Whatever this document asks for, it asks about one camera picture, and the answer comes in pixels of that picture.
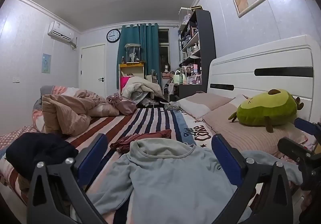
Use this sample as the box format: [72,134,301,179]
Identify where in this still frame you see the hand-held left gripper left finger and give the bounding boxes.
[26,134,108,224]

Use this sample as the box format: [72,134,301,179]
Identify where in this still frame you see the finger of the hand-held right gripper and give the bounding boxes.
[293,117,321,139]
[277,137,316,164]

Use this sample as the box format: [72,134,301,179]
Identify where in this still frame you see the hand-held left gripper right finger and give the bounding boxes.
[211,134,294,224]

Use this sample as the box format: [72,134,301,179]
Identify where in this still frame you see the light blue sweatshirt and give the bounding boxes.
[85,138,304,224]

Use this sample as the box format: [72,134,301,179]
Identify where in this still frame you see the pink pillow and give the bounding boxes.
[203,102,308,157]
[181,92,232,121]

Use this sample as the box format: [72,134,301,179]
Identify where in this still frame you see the green avocado plush toy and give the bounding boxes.
[228,89,304,133]

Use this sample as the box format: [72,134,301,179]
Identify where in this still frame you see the peach quilt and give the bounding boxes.
[41,88,119,136]

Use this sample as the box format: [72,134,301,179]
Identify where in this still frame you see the dark navy cloth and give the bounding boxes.
[5,133,79,180]

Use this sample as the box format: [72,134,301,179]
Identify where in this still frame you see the maroon garment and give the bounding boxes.
[110,129,172,153]

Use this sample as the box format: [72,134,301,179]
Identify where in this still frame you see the pink satin bag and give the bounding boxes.
[107,93,137,116]

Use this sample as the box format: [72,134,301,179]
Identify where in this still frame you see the striped printed bedsheet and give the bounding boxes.
[0,107,321,224]

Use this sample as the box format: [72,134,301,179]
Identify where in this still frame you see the dark desk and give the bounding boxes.
[173,83,208,100]

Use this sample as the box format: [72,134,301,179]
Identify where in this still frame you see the olive cloth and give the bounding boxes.
[16,174,32,192]

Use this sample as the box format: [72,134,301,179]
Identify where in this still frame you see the pink shopping bag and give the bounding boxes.
[120,76,133,94]

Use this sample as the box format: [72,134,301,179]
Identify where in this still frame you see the white bed headboard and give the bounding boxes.
[207,34,321,124]

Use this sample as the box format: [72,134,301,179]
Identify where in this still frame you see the pile of beige blankets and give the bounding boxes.
[122,76,163,104]

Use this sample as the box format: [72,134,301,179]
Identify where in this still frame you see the red dotted cloth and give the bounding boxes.
[0,126,38,150]

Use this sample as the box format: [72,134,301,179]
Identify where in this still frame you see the white door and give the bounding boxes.
[81,44,106,97]

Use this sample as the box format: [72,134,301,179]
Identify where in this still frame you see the yellow cabinet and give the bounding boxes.
[119,62,145,89]

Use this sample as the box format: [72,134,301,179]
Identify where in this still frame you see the glass display case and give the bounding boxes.
[125,43,141,64]

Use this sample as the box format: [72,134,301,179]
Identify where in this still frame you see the dark bookshelf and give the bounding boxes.
[178,7,216,92]

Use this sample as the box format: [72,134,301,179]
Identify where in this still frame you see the teal curtain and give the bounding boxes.
[117,23,161,87]

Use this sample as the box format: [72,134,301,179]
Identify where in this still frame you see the window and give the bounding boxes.
[158,29,171,69]

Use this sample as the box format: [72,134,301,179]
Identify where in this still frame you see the white air conditioner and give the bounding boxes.
[48,21,77,44]

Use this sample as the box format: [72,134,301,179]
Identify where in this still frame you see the small blue wall poster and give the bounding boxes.
[41,53,52,73]

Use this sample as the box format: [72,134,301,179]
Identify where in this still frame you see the round wall clock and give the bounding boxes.
[106,29,121,43]

